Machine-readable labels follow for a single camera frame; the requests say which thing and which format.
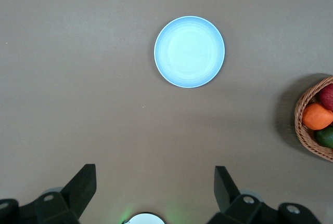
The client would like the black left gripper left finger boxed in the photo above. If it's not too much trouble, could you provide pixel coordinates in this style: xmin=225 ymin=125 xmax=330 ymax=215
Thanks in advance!
xmin=0 ymin=164 xmax=98 ymax=224

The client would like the light blue round plate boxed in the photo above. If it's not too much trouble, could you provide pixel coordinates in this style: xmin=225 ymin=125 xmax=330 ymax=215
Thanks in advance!
xmin=153 ymin=15 xmax=226 ymax=89

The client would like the brown table cover cloth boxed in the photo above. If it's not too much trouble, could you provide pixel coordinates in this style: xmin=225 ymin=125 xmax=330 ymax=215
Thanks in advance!
xmin=0 ymin=0 xmax=333 ymax=224

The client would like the green avocado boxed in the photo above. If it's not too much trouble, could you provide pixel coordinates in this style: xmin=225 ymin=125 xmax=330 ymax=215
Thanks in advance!
xmin=315 ymin=126 xmax=333 ymax=149

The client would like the brown wicker basket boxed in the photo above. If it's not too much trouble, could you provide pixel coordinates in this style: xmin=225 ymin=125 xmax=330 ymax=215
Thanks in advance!
xmin=294 ymin=75 xmax=333 ymax=163

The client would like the red apple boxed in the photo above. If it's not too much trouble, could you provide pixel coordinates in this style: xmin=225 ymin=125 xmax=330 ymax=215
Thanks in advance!
xmin=319 ymin=84 xmax=333 ymax=112

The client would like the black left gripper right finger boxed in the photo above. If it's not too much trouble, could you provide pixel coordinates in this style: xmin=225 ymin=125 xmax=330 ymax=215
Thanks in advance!
xmin=207 ymin=166 xmax=322 ymax=224

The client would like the orange fruit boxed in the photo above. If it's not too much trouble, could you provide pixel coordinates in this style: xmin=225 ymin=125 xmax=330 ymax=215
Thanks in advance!
xmin=302 ymin=102 xmax=333 ymax=130

